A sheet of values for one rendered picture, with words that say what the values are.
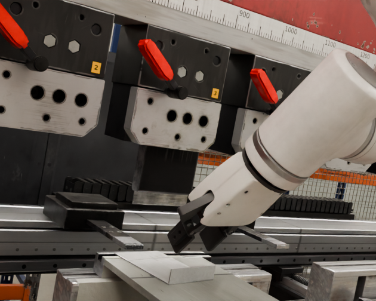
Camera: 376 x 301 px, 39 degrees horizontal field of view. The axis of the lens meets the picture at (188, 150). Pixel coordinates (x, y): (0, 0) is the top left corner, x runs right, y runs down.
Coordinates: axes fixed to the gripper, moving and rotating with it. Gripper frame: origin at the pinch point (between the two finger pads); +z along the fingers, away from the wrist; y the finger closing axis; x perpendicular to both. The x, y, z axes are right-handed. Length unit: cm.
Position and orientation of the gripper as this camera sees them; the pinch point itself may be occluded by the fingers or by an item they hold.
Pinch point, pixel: (196, 236)
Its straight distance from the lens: 74.1
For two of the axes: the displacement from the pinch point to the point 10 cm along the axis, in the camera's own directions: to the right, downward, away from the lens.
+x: 4.0, 7.6, -5.1
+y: -7.2, -0.8, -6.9
